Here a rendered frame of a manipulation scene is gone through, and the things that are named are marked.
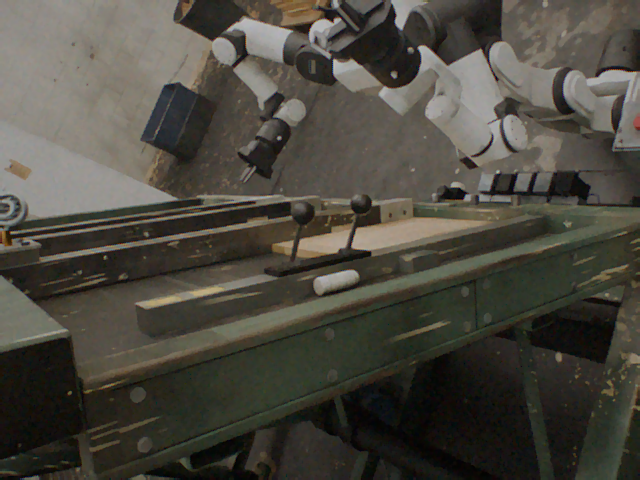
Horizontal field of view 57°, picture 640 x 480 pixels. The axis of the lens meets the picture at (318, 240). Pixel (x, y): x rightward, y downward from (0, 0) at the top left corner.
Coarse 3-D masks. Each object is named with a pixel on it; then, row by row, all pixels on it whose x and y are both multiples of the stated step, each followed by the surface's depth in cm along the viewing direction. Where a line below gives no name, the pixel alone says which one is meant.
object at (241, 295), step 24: (528, 216) 138; (432, 240) 117; (456, 240) 119; (480, 240) 123; (504, 240) 128; (336, 264) 102; (360, 264) 105; (384, 264) 108; (240, 288) 91; (264, 288) 93; (288, 288) 96; (312, 288) 99; (144, 312) 83; (168, 312) 84; (192, 312) 86; (216, 312) 89
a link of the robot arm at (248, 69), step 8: (240, 56) 168; (248, 56) 171; (232, 64) 172; (240, 64) 170; (248, 64) 171; (256, 64) 172; (240, 72) 172; (248, 72) 171; (256, 72) 172; (264, 72) 174; (248, 80) 173; (256, 80) 172; (264, 80) 173; (272, 80) 176; (256, 88) 174; (264, 88) 173
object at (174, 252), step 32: (0, 192) 110; (256, 224) 141; (288, 224) 145; (320, 224) 151; (0, 256) 109; (32, 256) 112; (64, 256) 117; (96, 256) 119; (128, 256) 123; (160, 256) 127; (192, 256) 131; (224, 256) 136; (32, 288) 112; (64, 288) 116
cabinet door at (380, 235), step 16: (384, 224) 161; (400, 224) 159; (416, 224) 157; (432, 224) 155; (448, 224) 152; (464, 224) 149; (480, 224) 146; (304, 240) 145; (320, 240) 144; (336, 240) 142; (368, 240) 138; (384, 240) 136; (400, 240) 134; (304, 256) 132
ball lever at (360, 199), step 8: (352, 200) 99; (360, 200) 98; (368, 200) 99; (352, 208) 99; (360, 208) 98; (368, 208) 99; (352, 224) 102; (352, 232) 103; (352, 240) 104; (344, 248) 105; (352, 248) 105
